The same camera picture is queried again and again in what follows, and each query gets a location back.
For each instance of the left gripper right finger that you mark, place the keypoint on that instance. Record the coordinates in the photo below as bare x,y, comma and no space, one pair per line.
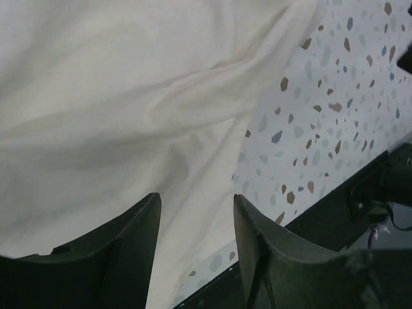
279,269

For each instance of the white t shirt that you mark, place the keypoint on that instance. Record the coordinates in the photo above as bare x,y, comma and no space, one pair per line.
103,102

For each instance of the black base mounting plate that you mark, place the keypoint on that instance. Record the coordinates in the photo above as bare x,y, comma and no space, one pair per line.
335,222

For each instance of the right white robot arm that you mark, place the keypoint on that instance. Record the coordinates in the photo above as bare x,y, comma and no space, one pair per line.
405,60

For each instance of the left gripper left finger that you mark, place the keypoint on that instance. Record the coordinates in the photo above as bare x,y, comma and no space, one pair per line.
109,267

